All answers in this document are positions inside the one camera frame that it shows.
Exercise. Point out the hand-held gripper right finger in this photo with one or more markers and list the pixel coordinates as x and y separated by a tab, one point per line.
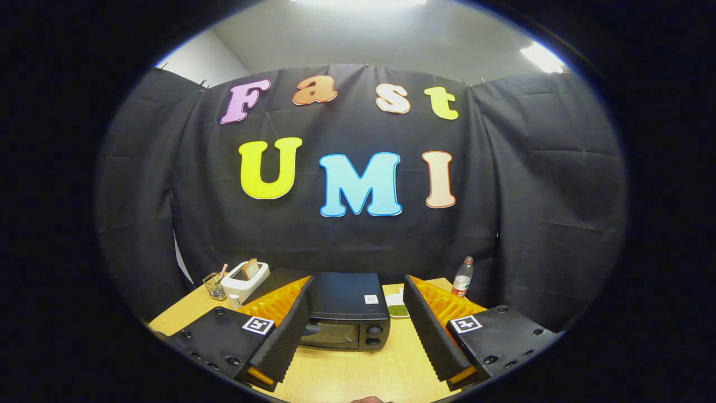
430	336

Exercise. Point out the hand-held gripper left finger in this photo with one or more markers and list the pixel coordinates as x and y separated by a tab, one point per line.
288	336

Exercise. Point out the black toaster oven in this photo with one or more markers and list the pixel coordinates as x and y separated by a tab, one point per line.
347	291

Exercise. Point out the white toaster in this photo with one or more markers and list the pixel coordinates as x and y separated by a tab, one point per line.
240	288

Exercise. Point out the white divided bean tray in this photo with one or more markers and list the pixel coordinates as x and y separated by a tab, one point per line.
397	308

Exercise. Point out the clear plastic water bottle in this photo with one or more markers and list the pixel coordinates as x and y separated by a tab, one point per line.
462	280

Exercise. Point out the brown bread slice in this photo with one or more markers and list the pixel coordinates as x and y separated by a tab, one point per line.
250	270

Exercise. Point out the pink pen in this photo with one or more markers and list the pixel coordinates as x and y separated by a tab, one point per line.
224	270

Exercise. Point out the ceiling light panel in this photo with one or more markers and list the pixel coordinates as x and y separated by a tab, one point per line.
540	56
358	3

